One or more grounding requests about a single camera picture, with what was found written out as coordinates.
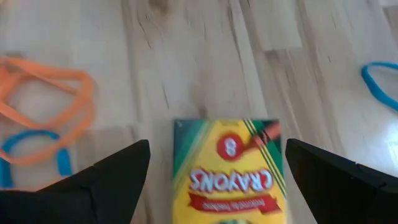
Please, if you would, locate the yellow green crayon box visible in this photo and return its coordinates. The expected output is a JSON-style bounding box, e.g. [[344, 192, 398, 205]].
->
[[172, 118, 287, 224]]

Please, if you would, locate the orange rubber band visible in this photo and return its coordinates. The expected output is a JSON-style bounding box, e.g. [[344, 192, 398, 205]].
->
[[0, 57, 96, 131], [0, 93, 96, 166]]

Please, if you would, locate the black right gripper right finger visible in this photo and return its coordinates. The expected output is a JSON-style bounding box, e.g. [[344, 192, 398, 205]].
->
[[285, 138, 398, 224]]

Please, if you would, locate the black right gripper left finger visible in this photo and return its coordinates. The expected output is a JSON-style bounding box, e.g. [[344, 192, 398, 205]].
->
[[0, 139, 151, 224]]

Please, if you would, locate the blue rubber band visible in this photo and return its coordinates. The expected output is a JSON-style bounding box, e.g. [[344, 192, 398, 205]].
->
[[0, 129, 73, 189], [360, 61, 398, 112]]

